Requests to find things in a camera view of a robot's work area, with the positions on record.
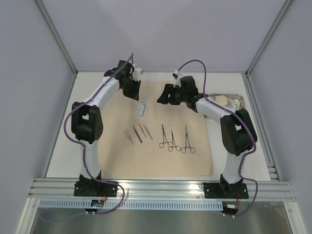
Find suture packet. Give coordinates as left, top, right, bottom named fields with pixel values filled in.
left=230, top=98, right=240, bottom=110
left=135, top=100, right=149, bottom=119

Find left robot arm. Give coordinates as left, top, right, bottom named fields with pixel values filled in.
left=70, top=60, right=144, bottom=195

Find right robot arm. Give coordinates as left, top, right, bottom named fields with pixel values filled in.
left=157, top=74, right=257, bottom=197

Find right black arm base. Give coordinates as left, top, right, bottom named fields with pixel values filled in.
left=201, top=181, right=249, bottom=199

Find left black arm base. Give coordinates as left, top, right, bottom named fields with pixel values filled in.
left=74, top=181, right=117, bottom=197

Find stainless steel tray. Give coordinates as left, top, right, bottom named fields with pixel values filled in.
left=198, top=94, right=245, bottom=122

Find long pointed steel tweezers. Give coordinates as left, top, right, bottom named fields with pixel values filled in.
left=143, top=123, right=153, bottom=140

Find curved tip steel tweezers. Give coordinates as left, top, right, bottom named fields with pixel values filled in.
left=133, top=125, right=142, bottom=143

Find beige cloth mat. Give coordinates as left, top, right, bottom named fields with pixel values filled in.
left=98, top=81, right=213, bottom=178

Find left steel hemostat forceps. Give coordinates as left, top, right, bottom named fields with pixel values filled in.
left=159, top=124, right=172, bottom=148

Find small middle hemostat forceps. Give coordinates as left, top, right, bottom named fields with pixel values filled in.
left=168, top=131, right=181, bottom=152

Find right long needle holder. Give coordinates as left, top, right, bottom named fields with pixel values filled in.
left=180, top=126, right=196, bottom=154

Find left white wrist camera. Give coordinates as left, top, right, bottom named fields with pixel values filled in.
left=132, top=68, right=144, bottom=81

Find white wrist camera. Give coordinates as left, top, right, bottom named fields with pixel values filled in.
left=173, top=70, right=183, bottom=87
left=132, top=68, right=144, bottom=81

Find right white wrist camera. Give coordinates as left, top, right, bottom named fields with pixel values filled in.
left=173, top=70, right=183, bottom=87

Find left aluminium frame post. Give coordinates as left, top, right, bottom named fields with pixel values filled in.
left=34, top=0, right=78, bottom=78

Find aluminium frame post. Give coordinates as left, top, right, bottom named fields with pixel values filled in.
left=34, top=0, right=78, bottom=78
left=245, top=0, right=294, bottom=78

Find slotted cable duct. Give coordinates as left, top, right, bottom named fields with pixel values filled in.
left=38, top=199, right=223, bottom=211

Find aluminium mounting rail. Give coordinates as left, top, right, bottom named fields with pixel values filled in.
left=28, top=178, right=296, bottom=202

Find right aluminium frame post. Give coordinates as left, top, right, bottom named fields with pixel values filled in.
left=245, top=0, right=294, bottom=78

